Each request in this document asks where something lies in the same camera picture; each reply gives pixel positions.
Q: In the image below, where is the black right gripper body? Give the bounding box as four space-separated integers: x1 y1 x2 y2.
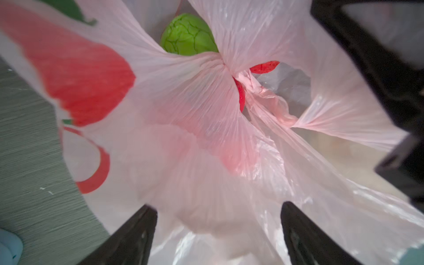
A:
310 1 424 211

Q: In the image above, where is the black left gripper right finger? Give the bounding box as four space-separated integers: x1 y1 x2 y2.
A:
280 202 361 265

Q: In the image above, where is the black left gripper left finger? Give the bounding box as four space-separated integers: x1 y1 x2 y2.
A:
78 205 158 265

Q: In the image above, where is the pink plastic bag front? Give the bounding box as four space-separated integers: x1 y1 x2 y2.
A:
1 1 424 265

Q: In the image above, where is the red apple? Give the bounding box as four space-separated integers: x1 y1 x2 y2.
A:
234 61 280 112

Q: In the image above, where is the green apple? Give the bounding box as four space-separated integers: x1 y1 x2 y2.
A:
160 13 219 56

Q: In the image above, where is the light blue round clock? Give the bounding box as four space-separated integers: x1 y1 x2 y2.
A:
0 229 23 265

